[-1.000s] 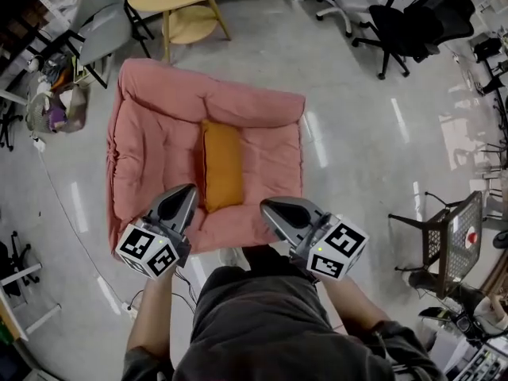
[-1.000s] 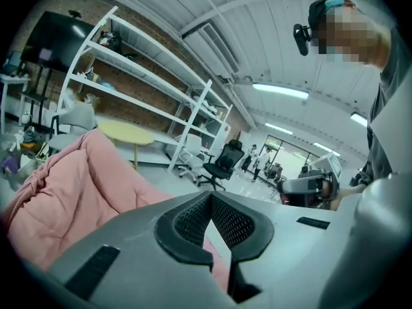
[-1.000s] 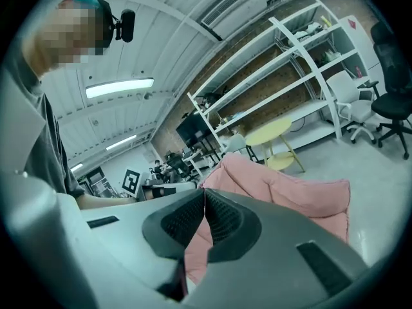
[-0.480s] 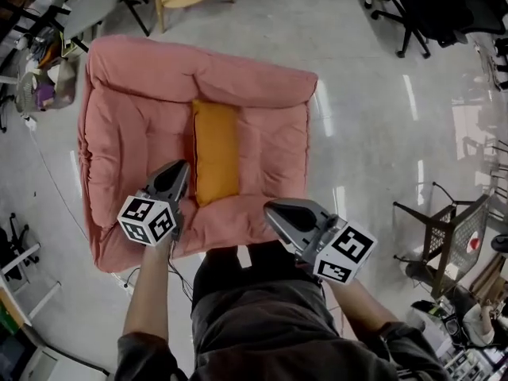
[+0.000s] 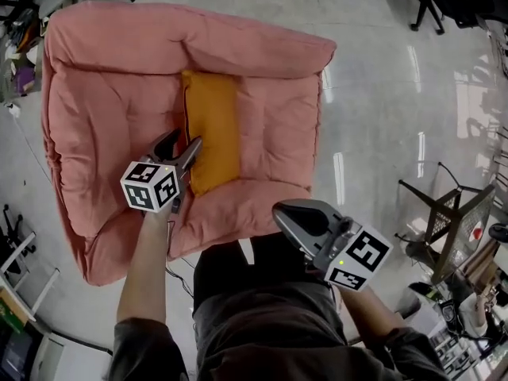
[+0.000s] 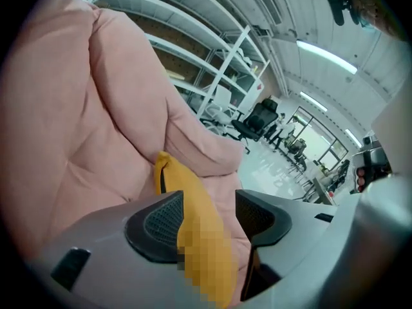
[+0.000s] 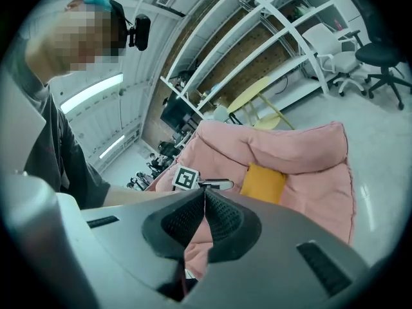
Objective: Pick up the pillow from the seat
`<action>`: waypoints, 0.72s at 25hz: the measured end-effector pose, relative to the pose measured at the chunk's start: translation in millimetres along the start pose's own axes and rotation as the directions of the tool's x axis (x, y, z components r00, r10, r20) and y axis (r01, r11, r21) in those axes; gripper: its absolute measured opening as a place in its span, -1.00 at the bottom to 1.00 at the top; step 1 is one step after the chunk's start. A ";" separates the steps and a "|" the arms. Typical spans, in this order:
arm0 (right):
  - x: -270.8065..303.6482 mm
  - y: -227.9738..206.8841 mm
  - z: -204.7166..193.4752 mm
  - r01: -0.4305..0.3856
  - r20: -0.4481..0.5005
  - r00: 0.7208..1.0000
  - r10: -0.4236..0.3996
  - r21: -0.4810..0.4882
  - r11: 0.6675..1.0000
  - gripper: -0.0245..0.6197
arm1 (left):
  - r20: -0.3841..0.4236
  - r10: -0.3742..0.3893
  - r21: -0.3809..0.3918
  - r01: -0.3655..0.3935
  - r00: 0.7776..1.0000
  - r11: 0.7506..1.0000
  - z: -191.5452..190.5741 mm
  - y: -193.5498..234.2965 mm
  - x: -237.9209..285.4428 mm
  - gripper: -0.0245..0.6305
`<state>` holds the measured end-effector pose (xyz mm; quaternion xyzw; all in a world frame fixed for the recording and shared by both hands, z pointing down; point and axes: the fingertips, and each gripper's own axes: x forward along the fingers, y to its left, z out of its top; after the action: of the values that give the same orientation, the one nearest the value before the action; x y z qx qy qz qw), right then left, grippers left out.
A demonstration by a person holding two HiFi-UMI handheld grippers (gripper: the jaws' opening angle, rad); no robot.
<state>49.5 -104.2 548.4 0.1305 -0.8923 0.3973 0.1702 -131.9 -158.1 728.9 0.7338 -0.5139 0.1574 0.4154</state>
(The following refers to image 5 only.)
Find person's grey shirt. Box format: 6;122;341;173
107;282;452;381

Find basket of clutter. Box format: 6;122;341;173
0;8;45;103

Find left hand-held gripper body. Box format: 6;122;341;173
119;155;184;215

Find person's right forearm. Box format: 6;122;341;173
340;283;410;341

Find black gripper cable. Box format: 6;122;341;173
165;219;200;298

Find orange cushion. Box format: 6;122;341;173
181;69;242;198

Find white desk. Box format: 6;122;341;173
0;231;61;325

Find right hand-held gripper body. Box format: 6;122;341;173
304;217;394;292

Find pink cushioned armchair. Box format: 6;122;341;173
40;0;338;287

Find person's black trousers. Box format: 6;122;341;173
192;232;338;321

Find black perforated metal chair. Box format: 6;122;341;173
394;160;498;287

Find black swivel chair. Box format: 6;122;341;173
0;203;37;274

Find white power cable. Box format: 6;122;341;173
14;115;55;179

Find person's left forearm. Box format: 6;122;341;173
116;211;175;327

